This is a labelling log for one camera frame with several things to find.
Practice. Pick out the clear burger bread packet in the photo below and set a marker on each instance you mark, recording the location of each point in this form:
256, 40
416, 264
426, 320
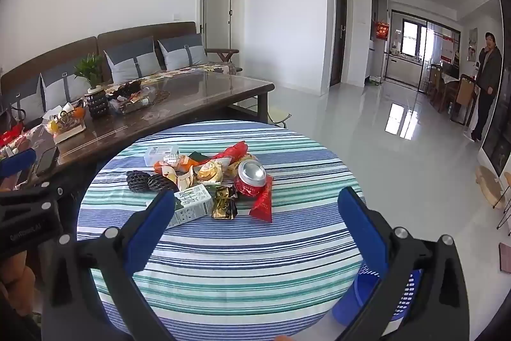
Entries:
209, 171

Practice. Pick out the brown sofa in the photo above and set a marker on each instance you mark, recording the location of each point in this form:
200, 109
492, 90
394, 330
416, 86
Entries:
131, 33

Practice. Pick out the dark wooden coffee table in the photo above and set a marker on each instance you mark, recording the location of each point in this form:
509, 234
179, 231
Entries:
199, 93

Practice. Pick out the green white milk carton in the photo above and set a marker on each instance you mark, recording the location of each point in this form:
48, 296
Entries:
191, 205

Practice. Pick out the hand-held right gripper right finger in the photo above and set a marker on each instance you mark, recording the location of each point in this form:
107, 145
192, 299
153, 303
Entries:
361, 229

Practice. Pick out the red snack bag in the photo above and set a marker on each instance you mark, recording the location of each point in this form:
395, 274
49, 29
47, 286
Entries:
235, 150

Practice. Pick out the kitchen counter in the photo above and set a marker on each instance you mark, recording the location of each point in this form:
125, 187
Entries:
403, 65

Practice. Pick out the red packet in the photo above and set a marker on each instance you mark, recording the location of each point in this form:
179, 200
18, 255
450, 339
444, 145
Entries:
10, 137

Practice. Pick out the blue plastic wastebasket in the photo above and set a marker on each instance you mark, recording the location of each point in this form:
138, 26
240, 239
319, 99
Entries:
347, 305

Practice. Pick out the white cartoon paper bag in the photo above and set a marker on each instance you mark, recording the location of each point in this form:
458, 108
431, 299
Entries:
179, 165

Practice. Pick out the person's right hand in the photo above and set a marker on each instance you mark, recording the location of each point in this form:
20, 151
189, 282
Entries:
283, 338

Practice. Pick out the white door with black hinges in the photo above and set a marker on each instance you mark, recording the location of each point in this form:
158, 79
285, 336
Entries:
217, 5

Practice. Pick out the blue green striped tablecloth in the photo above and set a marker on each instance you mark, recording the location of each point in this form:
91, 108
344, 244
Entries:
239, 265

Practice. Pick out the black glass cabinet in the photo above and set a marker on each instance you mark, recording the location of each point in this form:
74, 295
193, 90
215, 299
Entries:
499, 133

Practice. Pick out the black foam fruit net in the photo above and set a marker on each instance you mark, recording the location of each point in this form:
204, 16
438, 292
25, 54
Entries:
159, 183
137, 181

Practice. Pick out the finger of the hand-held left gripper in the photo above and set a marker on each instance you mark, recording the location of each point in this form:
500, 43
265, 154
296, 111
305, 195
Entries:
18, 163
36, 194

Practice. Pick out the dining table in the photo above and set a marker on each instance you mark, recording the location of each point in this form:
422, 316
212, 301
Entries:
450, 75

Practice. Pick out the glass snack tray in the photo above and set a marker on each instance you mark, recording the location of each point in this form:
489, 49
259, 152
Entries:
135, 103

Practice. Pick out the dark green wrapper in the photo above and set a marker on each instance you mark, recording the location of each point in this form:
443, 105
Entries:
197, 156

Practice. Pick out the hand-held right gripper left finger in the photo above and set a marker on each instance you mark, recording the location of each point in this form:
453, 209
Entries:
149, 233

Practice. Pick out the green plant in black vase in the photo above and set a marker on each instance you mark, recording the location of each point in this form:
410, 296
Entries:
96, 103

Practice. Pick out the orange fruit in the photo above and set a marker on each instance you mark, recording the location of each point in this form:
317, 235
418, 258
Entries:
80, 112

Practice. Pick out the black phone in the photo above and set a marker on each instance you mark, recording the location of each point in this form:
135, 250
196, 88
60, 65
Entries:
47, 161

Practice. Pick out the red wall decoration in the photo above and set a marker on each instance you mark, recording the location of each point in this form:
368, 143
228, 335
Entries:
382, 30

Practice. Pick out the oval wooden side table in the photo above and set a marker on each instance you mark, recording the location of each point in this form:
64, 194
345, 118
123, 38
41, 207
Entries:
507, 181

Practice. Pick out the framed wall picture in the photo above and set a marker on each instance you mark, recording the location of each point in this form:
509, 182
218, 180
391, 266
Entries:
472, 43

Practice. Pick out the person's left hand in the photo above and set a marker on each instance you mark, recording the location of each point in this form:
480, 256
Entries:
16, 285

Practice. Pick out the clear plastic box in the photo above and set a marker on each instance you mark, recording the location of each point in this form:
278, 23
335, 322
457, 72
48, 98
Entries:
157, 153

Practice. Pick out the grey blue sofa cushion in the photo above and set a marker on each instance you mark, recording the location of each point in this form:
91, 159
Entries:
131, 61
183, 49
24, 97
60, 85

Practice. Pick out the crushed red drink can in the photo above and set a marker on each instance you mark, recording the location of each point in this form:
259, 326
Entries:
249, 185

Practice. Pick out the dark wooden door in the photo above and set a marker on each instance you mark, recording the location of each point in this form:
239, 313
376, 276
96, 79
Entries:
339, 25

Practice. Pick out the wooden dining chair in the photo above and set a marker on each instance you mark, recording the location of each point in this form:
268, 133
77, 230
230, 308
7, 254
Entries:
435, 79
465, 93

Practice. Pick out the gold black foil wrapper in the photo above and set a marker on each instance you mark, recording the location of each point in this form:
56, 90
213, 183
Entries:
223, 205

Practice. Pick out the red wrapper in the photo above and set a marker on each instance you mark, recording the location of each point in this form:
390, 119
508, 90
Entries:
263, 205

